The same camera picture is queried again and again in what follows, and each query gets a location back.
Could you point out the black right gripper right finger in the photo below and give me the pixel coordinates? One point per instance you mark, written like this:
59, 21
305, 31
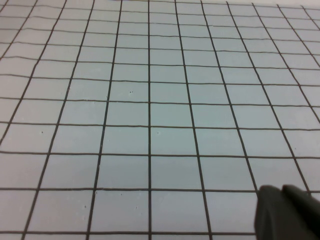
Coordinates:
303, 202

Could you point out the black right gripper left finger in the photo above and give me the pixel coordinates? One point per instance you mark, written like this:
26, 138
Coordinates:
272, 215

